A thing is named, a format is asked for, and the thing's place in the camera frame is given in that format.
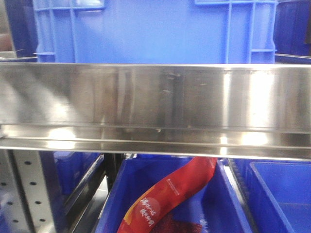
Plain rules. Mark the blue bin lower left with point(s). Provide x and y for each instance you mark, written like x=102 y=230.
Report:
x=71 y=167

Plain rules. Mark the blue bin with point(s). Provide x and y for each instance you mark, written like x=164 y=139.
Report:
x=71 y=167
x=214 y=209
x=280 y=196

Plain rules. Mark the blue bin lower centre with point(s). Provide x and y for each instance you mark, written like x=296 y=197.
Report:
x=214 y=209

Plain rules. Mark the blue bin lower right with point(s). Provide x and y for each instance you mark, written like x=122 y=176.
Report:
x=280 y=196

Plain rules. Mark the red snack bag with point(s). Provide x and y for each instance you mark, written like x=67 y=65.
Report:
x=155 y=203

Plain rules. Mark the blue crate on upper shelf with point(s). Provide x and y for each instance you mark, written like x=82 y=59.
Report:
x=155 y=31

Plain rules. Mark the perforated metal shelf upright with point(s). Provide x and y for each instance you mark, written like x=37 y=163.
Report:
x=24 y=197

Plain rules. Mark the stainless steel shelf rail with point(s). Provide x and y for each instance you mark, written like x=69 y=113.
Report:
x=233 y=111

